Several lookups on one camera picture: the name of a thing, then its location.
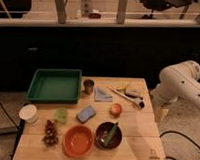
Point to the orange bowl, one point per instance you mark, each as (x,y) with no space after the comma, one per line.
(77,141)

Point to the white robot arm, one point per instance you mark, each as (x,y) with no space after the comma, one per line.
(178,81)

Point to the white paper cup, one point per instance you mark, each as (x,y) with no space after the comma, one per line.
(29,113)

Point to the blue folded cloth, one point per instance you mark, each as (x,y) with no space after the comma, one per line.
(101,96)

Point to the dark brown bowl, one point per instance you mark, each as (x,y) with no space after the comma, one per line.
(102,131)

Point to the wooden handled utensil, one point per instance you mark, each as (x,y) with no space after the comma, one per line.
(137,101)

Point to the dark red dish background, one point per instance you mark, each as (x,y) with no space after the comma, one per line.
(94,15)

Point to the yellow banana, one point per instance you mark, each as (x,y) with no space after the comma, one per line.
(122,87)

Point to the blue sponge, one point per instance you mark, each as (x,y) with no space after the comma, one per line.
(84,115)

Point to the green vegetable in bowl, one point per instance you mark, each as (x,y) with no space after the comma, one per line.
(110,135)

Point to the red yellow apple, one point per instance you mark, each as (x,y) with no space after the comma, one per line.
(115,109)

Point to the green plastic tray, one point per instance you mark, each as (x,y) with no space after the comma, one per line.
(55,86)

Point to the black office chair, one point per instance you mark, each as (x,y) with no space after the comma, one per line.
(162,5)

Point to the bunch of dark grapes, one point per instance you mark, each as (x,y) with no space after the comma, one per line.
(50,138)

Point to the small metal cup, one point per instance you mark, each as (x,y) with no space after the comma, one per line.
(88,86)

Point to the green plastic cup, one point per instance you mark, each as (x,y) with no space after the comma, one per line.
(61,115)

